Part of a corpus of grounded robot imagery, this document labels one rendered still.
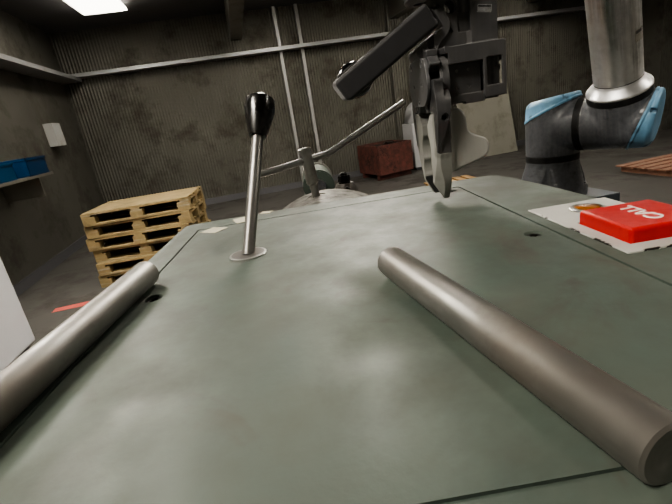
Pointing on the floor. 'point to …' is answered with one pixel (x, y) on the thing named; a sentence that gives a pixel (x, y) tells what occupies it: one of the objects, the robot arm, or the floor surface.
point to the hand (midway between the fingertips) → (434, 184)
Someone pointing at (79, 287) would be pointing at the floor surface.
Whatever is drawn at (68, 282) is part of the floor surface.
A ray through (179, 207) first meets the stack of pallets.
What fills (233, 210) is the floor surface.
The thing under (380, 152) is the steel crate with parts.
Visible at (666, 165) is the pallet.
